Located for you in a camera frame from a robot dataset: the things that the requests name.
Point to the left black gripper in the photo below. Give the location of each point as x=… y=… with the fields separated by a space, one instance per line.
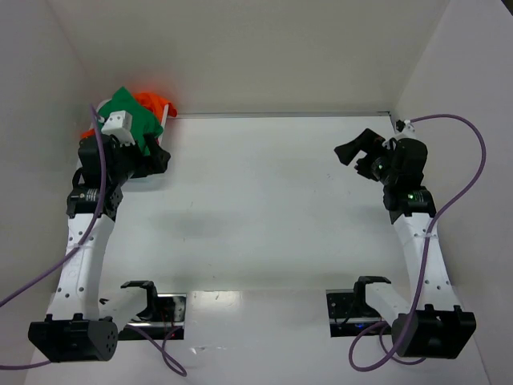
x=150 y=156

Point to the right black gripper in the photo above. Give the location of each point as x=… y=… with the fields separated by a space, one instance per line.
x=364 y=156

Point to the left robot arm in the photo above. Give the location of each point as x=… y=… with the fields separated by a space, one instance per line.
x=81 y=324

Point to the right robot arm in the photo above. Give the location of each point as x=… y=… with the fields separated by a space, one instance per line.
x=432 y=324

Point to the white plastic basket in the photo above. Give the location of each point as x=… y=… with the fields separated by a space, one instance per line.
x=165 y=114

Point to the orange t shirt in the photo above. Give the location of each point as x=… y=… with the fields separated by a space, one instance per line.
x=154 y=103

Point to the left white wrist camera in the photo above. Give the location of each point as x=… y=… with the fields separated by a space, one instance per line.
x=118 y=124

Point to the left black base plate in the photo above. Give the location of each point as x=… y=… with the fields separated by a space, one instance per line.
x=169 y=313

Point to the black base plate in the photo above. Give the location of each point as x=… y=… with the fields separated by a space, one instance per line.
x=169 y=313
x=352 y=317

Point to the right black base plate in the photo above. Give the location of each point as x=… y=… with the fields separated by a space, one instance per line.
x=352 y=317

